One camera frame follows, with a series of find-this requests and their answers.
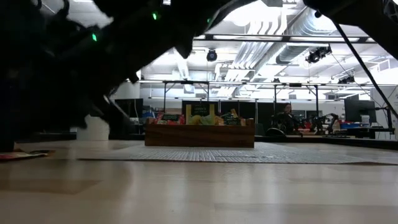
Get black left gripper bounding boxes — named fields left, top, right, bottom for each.
left=0, top=18, right=141, bottom=153

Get green lemon lime tea packet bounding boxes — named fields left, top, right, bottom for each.
left=185, top=103, right=216, bottom=126

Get black monitor on arm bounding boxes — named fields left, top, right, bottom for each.
left=343, top=98, right=377, bottom=124

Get black computer monitor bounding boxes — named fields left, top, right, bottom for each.
left=114, top=98, right=144, bottom=119

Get white round plant pot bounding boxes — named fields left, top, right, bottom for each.
left=76, top=114, right=110, bottom=141

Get wooden three-compartment box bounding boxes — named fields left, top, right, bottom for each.
left=144, top=117, right=256, bottom=149

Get grey woven placemat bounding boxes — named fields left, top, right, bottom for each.
left=77, top=141, right=398, bottom=166

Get long ceiling light strip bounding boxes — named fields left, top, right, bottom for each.
left=192, top=33, right=377, bottom=44

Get black office chair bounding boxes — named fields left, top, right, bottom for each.
left=265, top=126, right=287, bottom=138

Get person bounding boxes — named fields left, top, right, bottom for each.
left=272, top=102, right=304, bottom=136

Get black ceiling spotlight cluster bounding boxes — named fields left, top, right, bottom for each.
left=305, top=45, right=332, bottom=65

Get small black ceiling spotlights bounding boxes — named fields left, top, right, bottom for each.
left=338, top=75, right=356, bottom=85

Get black background desk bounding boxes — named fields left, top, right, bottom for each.
left=323, top=126, right=396, bottom=140

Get black metal rig frame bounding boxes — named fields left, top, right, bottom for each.
left=163, top=80, right=320, bottom=125

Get black aluminium table frame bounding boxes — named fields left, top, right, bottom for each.
left=18, top=132, right=398, bottom=151

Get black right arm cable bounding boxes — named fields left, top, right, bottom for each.
left=313, top=11, right=398, bottom=121

